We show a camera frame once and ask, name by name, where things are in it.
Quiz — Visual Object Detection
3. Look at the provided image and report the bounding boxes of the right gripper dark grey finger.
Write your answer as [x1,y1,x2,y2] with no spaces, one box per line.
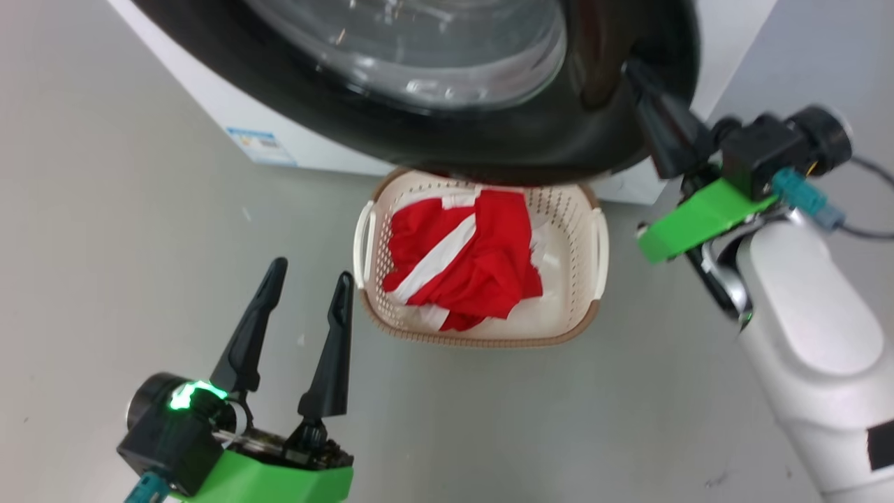
[624,59,717,180]

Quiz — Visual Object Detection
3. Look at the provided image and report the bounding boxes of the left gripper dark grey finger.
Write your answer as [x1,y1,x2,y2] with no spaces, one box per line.
[210,257,288,399]
[290,271,355,448]

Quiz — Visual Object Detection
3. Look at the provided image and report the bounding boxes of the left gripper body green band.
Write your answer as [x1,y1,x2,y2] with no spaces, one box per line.
[171,419,355,503]

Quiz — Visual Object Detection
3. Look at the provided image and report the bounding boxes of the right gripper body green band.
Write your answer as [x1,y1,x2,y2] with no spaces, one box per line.
[637,171,779,265]

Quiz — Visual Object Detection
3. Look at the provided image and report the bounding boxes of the dark round glass washer door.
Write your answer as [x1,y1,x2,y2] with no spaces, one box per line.
[129,0,701,188]

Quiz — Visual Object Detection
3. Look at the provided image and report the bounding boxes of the red garment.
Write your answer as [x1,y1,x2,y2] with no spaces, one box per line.
[382,187,552,333]

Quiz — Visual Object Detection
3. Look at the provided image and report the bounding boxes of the cream perforated laundry basket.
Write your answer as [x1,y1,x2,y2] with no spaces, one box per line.
[353,168,610,349]

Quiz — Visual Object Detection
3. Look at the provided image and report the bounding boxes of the white front-load washing machine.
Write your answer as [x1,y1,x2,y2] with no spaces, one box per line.
[105,0,779,207]

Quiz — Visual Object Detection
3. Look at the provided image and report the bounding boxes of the blue energy label sticker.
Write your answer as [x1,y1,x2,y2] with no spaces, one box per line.
[226,126,298,167]

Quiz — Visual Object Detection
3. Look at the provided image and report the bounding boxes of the right black cable teal connector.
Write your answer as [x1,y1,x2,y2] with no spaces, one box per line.
[772,155,894,242]

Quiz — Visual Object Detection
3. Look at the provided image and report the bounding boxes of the black cable teal connector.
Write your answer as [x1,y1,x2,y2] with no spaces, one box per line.
[772,155,894,242]
[124,472,172,503]

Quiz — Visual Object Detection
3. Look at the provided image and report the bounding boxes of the left black cable teal connector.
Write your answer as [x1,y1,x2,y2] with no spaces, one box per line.
[124,472,172,503]

